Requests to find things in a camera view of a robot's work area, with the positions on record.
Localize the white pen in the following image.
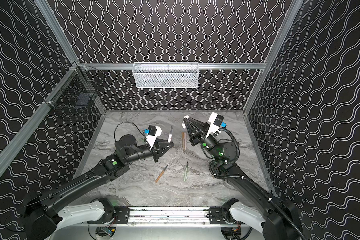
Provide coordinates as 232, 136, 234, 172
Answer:
184, 132, 187, 151

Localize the tan pen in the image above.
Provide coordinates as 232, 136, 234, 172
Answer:
182, 132, 186, 150

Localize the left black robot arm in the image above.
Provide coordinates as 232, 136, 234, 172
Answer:
19, 135, 174, 240

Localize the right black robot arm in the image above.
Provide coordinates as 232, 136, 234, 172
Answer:
182, 113, 306, 240

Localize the brown pen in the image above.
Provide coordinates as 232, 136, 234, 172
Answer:
155, 165, 168, 183

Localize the aluminium horizontal back bar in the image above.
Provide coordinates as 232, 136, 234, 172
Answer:
80, 63, 266, 71

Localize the aluminium left side bar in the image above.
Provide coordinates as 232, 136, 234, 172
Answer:
0, 63, 78, 178

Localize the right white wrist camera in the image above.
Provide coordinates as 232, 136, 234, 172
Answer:
206, 112, 227, 138

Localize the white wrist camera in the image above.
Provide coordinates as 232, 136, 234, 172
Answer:
144, 125, 162, 149
206, 112, 227, 138

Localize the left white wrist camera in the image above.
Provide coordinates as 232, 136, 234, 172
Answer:
144, 125, 162, 149

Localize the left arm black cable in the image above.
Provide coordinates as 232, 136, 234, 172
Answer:
113, 121, 146, 142

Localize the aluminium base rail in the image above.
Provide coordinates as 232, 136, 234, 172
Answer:
92, 205, 253, 226

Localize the white wire mesh basket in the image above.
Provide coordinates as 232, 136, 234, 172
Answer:
132, 62, 200, 89

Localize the black wire basket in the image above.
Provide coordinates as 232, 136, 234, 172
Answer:
47, 66, 106, 122

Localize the aluminium corner post right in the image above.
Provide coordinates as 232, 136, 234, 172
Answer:
243, 0, 304, 116

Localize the aluminium corner post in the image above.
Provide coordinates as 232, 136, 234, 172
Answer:
243, 0, 304, 116
35, 0, 79, 63

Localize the aluminium corner post left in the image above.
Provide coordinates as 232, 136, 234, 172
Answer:
35, 0, 79, 63

